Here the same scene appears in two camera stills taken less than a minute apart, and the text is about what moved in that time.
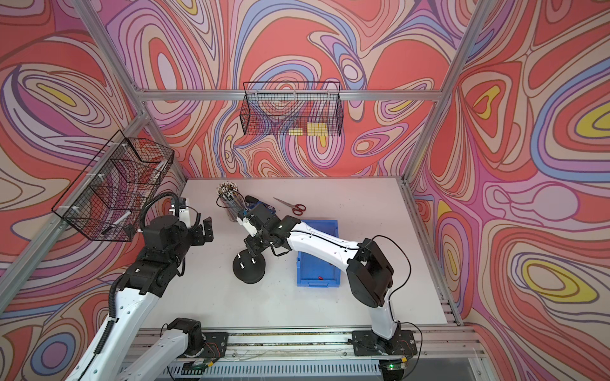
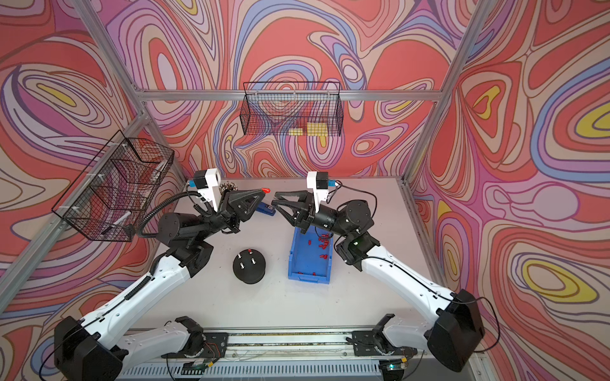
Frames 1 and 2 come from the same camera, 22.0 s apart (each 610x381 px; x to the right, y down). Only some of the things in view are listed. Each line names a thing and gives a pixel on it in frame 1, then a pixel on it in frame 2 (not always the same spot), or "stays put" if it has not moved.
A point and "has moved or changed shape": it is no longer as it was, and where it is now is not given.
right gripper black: (249, 242) → (304, 217)
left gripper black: (198, 238) → (234, 212)
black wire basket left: (114, 194) stays put
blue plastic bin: (314, 271) has moved or changed shape
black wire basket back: (292, 109) stays put
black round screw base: (249, 267) stays put
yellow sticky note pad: (317, 128) stays put
